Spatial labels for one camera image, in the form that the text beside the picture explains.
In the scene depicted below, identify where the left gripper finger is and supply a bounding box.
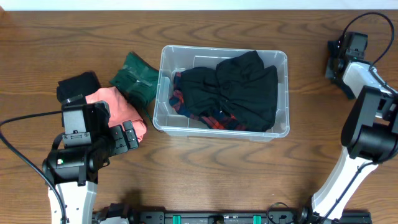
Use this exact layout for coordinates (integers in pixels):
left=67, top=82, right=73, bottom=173
left=110, top=125, right=128, bottom=156
left=123, top=121, right=139, bottom=150

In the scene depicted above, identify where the dark navy garment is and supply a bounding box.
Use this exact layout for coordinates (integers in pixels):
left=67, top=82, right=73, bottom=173
left=325, top=40, right=355, bottom=100

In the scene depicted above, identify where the salmon pink garment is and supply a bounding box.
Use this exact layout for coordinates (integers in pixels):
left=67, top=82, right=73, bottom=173
left=85, top=86, right=147, bottom=142

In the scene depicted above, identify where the red navy plaid shirt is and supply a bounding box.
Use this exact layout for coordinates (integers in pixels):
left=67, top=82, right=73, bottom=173
left=169, top=72, right=248, bottom=131

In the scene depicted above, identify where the black garment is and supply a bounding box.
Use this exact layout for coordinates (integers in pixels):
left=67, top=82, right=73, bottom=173
left=180, top=51, right=278, bottom=132
left=57, top=72, right=101, bottom=105

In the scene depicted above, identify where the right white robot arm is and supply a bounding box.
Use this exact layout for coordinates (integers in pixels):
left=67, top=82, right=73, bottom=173
left=306, top=32, right=397, bottom=223

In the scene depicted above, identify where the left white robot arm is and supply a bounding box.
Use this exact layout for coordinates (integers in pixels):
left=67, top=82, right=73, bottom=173
left=43, top=101, right=139, bottom=223

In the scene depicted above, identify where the clear plastic storage container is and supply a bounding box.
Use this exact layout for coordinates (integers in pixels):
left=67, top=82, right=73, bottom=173
left=153, top=45, right=290, bottom=141

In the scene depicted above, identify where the dark green folded garment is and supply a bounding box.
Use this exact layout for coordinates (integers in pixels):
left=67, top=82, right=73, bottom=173
left=109, top=52, right=159, bottom=109

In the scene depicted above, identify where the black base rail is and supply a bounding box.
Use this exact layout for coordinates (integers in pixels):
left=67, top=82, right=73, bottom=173
left=93, top=202, right=373, bottom=224

